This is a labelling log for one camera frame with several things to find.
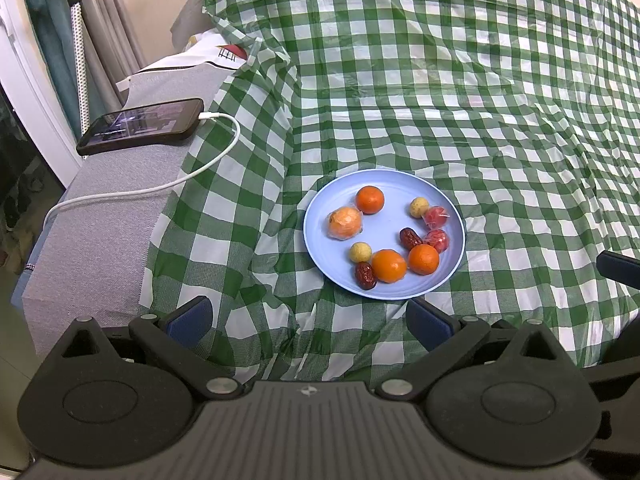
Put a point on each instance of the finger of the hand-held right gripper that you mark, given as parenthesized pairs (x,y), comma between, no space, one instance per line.
(620,269)
(622,355)

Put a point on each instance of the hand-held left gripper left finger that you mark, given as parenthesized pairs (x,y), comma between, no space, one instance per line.
(189,321)

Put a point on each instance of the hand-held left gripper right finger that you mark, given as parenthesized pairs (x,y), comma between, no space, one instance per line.
(429,324)

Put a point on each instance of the orange mandarin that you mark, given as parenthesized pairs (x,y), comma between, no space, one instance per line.
(370,200)
(424,259)
(388,266)

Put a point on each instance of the dark red jujube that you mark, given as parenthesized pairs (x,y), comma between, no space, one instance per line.
(366,276)
(410,238)

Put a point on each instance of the yellow longan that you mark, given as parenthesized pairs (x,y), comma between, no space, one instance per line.
(359,252)
(419,207)

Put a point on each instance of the blue plate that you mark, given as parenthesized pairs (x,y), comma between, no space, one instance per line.
(390,230)

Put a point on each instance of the plastic-wrapped mandarin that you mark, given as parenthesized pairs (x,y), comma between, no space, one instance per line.
(344,223)

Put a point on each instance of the grey bed mattress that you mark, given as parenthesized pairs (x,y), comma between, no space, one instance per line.
(105,245)

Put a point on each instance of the black smartphone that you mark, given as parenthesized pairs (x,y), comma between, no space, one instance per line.
(142,125)

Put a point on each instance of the green checkered cloth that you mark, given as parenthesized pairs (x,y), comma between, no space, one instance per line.
(425,60)

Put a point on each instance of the white printed pillow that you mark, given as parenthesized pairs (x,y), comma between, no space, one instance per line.
(200,52)

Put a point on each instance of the patterned pole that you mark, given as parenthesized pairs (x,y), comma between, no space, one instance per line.
(80,60)

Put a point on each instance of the grey pillow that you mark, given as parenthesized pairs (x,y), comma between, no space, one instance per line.
(190,7)

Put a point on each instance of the teal curtain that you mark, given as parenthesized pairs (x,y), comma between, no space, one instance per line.
(50,35)

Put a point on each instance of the grey curtain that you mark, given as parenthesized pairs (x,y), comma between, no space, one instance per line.
(115,10)

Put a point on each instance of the white window frame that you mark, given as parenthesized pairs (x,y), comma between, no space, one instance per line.
(25,75)

